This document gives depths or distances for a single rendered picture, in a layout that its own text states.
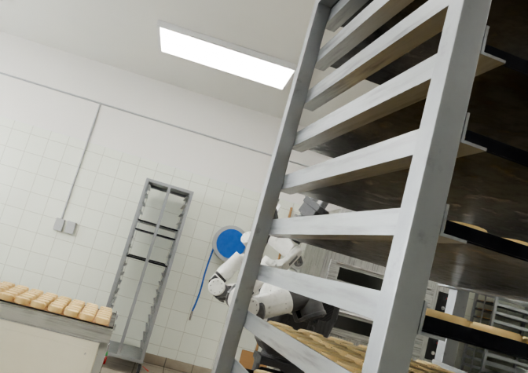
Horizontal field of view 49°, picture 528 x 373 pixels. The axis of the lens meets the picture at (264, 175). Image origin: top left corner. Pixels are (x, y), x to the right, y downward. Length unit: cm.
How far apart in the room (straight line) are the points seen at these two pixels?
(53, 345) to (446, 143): 187
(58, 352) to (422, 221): 184
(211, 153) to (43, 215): 193
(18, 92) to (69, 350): 494
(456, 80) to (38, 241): 620
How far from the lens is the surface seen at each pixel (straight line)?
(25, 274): 665
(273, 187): 112
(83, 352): 224
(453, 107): 57
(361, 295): 66
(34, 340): 225
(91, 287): 653
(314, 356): 75
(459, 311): 129
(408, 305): 54
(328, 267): 564
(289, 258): 210
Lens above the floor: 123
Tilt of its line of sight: 9 degrees up
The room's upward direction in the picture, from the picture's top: 16 degrees clockwise
